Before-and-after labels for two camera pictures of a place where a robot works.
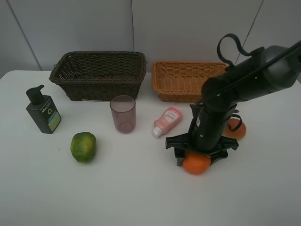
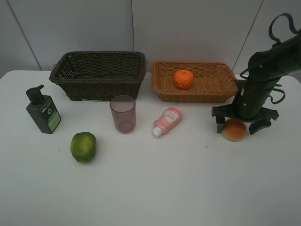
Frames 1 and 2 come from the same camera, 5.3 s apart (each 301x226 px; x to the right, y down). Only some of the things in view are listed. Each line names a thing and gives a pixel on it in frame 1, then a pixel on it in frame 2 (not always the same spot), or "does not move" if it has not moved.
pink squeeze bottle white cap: (171, 117) does not move
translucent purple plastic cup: (123, 108) does not move
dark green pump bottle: (43, 110) does not move
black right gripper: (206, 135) to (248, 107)
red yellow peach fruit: (238, 134) does not move
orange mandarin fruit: (195, 164) to (183, 79)
